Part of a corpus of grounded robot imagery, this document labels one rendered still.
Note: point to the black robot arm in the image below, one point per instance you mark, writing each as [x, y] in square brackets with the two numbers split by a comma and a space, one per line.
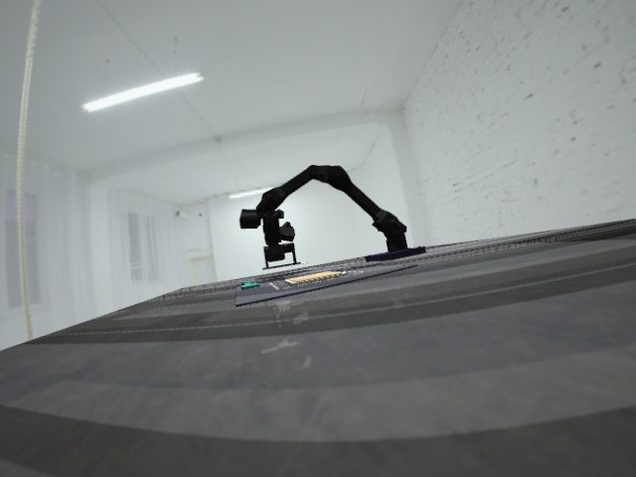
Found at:
[336, 176]

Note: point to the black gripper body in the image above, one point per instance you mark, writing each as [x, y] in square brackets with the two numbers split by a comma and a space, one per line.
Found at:
[275, 251]

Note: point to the beige square tile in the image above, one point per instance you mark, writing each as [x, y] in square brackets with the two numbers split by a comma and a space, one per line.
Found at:
[314, 278]

